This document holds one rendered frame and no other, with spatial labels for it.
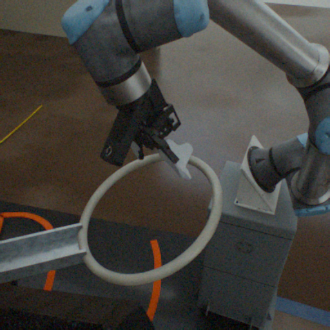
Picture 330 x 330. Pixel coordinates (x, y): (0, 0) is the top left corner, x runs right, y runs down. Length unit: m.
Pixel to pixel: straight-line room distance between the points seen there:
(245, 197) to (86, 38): 1.22
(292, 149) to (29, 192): 2.27
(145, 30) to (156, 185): 2.54
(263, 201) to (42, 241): 0.94
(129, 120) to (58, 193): 2.47
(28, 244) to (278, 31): 0.94
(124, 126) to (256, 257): 1.28
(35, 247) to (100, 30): 0.83
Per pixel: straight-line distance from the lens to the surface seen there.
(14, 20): 7.21
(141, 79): 0.61
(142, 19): 0.54
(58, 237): 1.21
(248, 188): 1.60
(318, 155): 1.07
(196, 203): 2.88
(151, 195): 2.94
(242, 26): 0.77
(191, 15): 0.53
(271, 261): 1.80
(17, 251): 1.24
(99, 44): 0.57
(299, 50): 0.89
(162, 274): 0.97
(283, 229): 1.64
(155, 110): 0.68
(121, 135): 0.65
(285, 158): 1.55
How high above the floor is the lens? 2.01
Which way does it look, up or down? 38 degrees down
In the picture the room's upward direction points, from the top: straight up
